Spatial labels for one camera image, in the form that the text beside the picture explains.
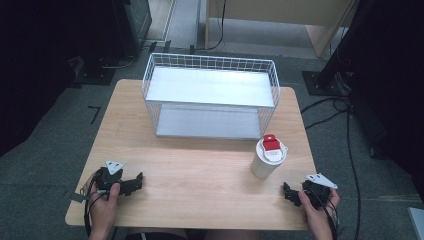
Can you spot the white cup with red lid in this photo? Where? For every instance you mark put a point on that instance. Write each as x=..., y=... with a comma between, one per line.
x=268, y=156

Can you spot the light wooden cabinet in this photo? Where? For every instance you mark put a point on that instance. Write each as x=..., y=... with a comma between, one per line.
x=283, y=13

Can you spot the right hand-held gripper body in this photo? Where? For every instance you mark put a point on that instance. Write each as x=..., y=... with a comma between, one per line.
x=316, y=191

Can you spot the black computer case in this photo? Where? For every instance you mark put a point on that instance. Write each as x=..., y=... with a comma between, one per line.
x=135, y=23

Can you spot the white flat panel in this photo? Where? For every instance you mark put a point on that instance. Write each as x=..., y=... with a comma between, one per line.
x=417, y=223

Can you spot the person's left hand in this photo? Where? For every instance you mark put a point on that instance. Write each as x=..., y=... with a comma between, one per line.
x=104, y=210

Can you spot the dark curtain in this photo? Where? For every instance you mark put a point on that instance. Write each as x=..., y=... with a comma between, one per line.
x=390, y=83

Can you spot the dark flat stand base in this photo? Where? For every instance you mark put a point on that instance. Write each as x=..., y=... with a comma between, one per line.
x=95, y=73

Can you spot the black stand base plate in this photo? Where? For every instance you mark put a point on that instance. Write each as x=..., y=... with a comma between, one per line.
x=321, y=83

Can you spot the person's right hand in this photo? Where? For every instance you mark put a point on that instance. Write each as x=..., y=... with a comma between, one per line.
x=316, y=216

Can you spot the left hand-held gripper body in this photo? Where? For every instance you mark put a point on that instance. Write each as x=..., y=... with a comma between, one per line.
x=108, y=176

